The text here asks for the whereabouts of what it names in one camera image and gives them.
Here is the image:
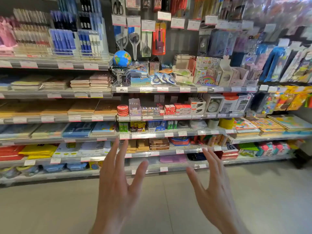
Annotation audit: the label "blue globe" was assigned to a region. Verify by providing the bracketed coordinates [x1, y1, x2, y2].
[113, 50, 132, 67]

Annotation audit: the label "white clock box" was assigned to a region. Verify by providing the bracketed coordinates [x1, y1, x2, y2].
[203, 94, 225, 115]

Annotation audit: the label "row of white paper packs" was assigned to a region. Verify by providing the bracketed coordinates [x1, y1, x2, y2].
[52, 140, 115, 158]

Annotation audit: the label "rack of assorted pens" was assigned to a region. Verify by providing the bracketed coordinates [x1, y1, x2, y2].
[12, 0, 110, 60]

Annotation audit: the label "row of clear sticker bags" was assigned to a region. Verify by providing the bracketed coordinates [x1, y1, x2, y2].
[209, 29, 240, 58]

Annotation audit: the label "person's left hand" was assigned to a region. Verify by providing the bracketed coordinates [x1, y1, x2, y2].
[91, 137, 149, 234]

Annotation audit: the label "stack of red folders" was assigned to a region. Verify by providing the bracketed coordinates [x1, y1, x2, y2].
[0, 145, 26, 162]

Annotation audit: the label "white printed sticker box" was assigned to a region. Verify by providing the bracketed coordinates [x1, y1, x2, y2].
[194, 57, 221, 85]

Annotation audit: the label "row of red slim packs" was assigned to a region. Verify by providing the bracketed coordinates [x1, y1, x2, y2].
[170, 0, 188, 17]

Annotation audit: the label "blue cartoon card box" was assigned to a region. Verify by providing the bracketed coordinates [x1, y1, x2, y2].
[130, 76, 151, 86]

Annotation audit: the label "black-handled scissors pack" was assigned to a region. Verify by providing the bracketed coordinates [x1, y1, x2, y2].
[112, 0, 125, 15]

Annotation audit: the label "clear pack with black item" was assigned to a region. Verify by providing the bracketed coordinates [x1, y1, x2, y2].
[198, 30, 211, 57]

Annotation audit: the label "clear-handled scissors pack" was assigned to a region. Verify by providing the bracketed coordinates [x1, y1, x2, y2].
[128, 26, 141, 61]

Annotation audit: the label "row of blue clear bags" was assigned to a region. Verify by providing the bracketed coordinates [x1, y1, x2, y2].
[258, 44, 312, 83]

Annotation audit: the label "small patterned box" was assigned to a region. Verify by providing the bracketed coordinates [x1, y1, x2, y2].
[149, 56, 161, 76]

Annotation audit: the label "row of blue notebooks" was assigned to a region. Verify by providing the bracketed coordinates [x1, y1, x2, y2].
[0, 121, 117, 140]

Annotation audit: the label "stack of red notebooks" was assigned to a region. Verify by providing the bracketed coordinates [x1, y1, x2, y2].
[215, 143, 239, 161]

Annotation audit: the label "white pink display box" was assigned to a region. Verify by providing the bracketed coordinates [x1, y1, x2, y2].
[230, 67, 249, 87]

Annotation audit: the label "blue hexagon box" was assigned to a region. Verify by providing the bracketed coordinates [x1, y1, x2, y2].
[170, 136, 190, 146]

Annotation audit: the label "clear plastic organiser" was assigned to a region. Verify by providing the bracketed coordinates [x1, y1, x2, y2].
[128, 98, 142, 117]

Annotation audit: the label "blue-handled scissors pack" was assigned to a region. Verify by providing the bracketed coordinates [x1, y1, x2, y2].
[114, 25, 128, 51]

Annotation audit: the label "person's right hand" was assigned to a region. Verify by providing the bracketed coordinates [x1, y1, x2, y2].
[186, 147, 249, 234]

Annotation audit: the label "black holographic card holder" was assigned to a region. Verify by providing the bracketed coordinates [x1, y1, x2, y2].
[111, 66, 131, 87]

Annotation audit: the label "plain beige cardboard box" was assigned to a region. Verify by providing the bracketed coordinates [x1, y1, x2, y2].
[173, 55, 195, 70]

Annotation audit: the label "white heart-top box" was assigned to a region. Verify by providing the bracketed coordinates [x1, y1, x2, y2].
[218, 55, 234, 87]

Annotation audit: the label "stacks of pastel notebooks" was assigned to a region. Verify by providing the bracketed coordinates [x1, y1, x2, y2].
[0, 71, 112, 93]

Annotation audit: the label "stack of brown boxes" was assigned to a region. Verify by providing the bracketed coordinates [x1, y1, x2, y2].
[125, 137, 170, 154]

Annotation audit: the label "row of colourful toy bags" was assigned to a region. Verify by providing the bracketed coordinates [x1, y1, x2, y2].
[253, 85, 312, 115]

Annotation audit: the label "white stapler boxes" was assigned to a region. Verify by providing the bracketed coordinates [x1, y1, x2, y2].
[188, 97, 207, 115]

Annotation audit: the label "yellow cup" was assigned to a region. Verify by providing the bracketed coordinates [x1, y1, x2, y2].
[218, 118, 235, 130]

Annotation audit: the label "row of pastel pencil cases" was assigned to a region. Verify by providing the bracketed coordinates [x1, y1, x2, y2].
[238, 141, 300, 158]

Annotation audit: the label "bunch of pink pens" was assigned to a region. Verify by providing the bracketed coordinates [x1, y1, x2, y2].
[0, 16, 16, 56]

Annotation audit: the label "stack of yellow packs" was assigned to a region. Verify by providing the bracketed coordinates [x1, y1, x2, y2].
[19, 143, 58, 160]

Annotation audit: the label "row of brown notebooks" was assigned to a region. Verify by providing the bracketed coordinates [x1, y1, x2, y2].
[0, 99, 120, 118]

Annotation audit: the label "stacks of colourful paper pads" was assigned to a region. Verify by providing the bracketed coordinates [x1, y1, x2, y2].
[233, 114, 312, 137]

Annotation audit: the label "row of blue cases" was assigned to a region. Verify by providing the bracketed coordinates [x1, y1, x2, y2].
[0, 161, 103, 179]

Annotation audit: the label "purple flat pack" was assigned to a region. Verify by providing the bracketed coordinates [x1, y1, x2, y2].
[160, 154, 188, 163]

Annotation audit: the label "row of red staple boxes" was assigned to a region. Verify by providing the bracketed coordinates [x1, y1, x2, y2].
[156, 102, 192, 116]

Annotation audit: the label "white red calculator box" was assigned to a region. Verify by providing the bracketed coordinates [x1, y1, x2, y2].
[219, 93, 252, 115]

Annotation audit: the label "row of orange pen packs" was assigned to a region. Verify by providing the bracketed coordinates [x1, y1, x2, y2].
[190, 134, 229, 147]

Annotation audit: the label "row of black pen packs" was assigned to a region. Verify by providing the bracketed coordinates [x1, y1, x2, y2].
[219, 0, 244, 20]

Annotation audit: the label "white label sticker pack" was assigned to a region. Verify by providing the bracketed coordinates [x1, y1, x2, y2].
[125, 0, 141, 10]

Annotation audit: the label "dark flat pack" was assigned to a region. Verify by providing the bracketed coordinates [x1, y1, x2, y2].
[187, 152, 207, 162]

